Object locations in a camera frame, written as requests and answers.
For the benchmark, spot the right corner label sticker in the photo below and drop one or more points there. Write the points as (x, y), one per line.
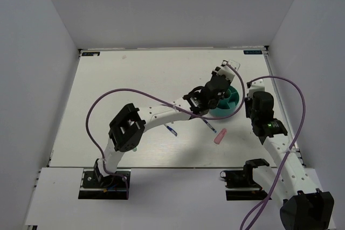
(253, 52)

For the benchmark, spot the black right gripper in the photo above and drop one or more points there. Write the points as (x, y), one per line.
(247, 102)

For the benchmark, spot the teal round divided organizer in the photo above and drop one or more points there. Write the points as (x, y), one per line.
(227, 105)

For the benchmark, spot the left corner label sticker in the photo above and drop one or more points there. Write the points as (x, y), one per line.
(90, 54)

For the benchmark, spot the blue clear gel pen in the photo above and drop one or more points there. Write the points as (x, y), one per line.
(209, 125)

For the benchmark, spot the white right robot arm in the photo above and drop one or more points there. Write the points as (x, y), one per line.
(301, 202)

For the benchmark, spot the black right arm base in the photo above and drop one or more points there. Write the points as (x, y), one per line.
(239, 188)

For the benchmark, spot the corner label sticker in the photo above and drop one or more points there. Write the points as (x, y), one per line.
(90, 54)
(253, 52)

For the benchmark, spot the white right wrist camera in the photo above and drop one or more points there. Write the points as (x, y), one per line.
(255, 86)

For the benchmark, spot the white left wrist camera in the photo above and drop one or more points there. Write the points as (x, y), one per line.
(226, 69)

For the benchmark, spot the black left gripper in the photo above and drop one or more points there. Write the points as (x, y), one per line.
(229, 82)

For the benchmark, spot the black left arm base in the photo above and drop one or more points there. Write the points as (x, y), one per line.
(110, 188)

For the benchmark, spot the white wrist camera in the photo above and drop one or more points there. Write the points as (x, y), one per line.
(226, 69)
(255, 86)

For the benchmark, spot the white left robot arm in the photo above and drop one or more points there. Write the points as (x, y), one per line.
(128, 126)

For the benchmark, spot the pink correction pen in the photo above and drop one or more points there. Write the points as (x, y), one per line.
(220, 136)

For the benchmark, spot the blue clear ballpoint pen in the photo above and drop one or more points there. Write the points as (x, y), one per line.
(171, 130)

